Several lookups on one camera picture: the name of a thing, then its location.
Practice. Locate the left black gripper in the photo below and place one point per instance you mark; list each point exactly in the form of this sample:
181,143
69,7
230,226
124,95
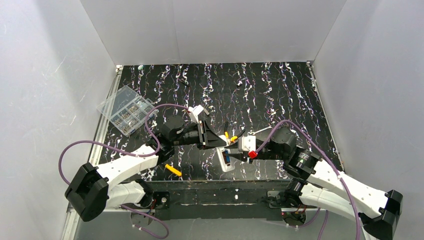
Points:
202,136

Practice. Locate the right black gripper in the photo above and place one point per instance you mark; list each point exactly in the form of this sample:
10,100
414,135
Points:
244,152

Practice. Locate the blue AA battery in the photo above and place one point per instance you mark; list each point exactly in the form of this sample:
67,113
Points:
226,158

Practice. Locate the white remote control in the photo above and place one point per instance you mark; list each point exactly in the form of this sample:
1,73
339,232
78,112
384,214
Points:
224,167

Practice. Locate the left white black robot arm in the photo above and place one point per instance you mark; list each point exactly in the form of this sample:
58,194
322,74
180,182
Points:
97,187

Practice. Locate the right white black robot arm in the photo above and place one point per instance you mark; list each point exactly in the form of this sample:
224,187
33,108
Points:
316,182

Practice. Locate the silver wrench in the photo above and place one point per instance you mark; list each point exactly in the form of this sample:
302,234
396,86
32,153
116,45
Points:
261,130

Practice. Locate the clear plastic screw organizer box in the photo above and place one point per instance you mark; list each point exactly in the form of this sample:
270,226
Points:
127,110

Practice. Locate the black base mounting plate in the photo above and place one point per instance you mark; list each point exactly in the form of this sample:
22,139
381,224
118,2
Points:
215,198

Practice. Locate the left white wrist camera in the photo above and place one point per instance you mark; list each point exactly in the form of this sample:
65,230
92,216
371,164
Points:
194,113

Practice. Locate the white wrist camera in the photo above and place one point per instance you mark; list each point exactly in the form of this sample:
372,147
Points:
194,113
248,145

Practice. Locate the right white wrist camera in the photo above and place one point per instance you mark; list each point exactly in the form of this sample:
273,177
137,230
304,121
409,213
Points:
248,145

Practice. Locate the aluminium frame rail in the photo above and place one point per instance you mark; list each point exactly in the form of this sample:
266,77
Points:
315,180

